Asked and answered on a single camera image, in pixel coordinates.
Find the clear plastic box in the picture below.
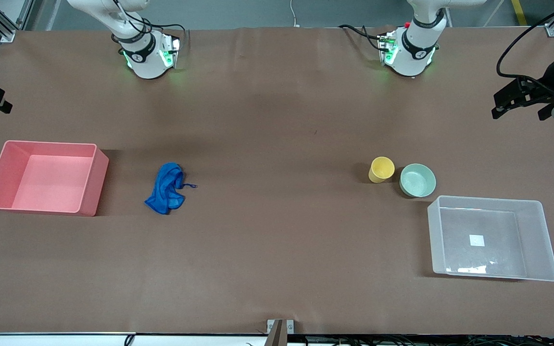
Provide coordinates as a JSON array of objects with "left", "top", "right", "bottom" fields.
[{"left": 427, "top": 195, "right": 554, "bottom": 283}]

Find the black arm base cable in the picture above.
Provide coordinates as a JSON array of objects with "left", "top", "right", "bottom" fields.
[
  {"left": 112, "top": 0, "right": 187, "bottom": 49},
  {"left": 338, "top": 24, "right": 389, "bottom": 51}
]

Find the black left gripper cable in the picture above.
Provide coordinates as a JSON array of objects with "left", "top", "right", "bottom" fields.
[{"left": 496, "top": 0, "right": 554, "bottom": 80}]

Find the black right arm base cable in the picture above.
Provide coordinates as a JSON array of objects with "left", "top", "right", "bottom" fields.
[{"left": 112, "top": 0, "right": 187, "bottom": 49}]

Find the pink plastic box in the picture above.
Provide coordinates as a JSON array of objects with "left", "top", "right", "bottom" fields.
[{"left": 0, "top": 140, "right": 110, "bottom": 217}]

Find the mint green bowl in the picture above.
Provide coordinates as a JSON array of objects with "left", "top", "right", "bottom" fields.
[{"left": 399, "top": 163, "right": 437, "bottom": 198}]

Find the black left arm base cable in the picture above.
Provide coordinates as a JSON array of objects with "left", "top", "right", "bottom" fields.
[{"left": 338, "top": 24, "right": 389, "bottom": 51}]

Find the yellow plastic cup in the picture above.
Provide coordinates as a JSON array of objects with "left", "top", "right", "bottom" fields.
[{"left": 368, "top": 156, "right": 395, "bottom": 184}]

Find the brown table cover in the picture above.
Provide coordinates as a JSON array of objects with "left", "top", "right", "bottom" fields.
[{"left": 0, "top": 26, "right": 554, "bottom": 336}]

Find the grey metal table bracket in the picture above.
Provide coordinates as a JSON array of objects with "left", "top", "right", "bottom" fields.
[{"left": 266, "top": 319, "right": 295, "bottom": 346}]

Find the blue mesh cloth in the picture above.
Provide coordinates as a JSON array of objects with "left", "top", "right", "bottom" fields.
[{"left": 144, "top": 162, "right": 198, "bottom": 215}]

